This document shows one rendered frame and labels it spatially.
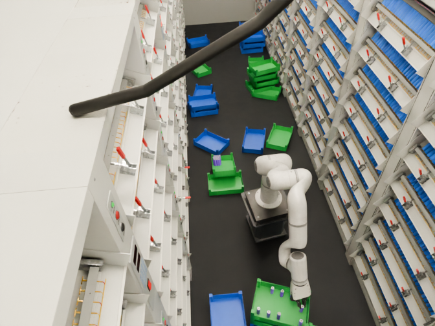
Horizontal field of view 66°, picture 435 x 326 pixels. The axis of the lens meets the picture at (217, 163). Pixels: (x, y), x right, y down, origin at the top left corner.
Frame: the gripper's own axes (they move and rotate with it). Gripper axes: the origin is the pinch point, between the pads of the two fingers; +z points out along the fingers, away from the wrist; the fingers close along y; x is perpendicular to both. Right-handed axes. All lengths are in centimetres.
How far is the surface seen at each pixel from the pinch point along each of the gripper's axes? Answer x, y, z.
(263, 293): -15.4, 16.5, 1.2
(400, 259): 7, -54, -18
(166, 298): 27, 65, -51
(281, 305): -7.1, 8.7, 5.0
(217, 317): -22, 44, 16
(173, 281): 4, 62, -39
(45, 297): 94, 71, -115
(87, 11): 10, 67, -154
